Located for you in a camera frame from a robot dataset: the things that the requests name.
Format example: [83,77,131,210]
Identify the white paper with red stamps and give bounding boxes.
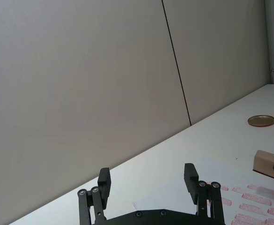
[132,157,274,225]

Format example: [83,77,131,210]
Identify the wooden stamp block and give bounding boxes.
[252,150,274,181]

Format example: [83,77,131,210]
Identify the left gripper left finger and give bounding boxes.
[77,167,112,225]

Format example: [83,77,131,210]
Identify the round gold metal lid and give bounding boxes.
[247,114,274,128]

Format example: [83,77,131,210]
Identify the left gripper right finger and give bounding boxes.
[184,163,225,225]

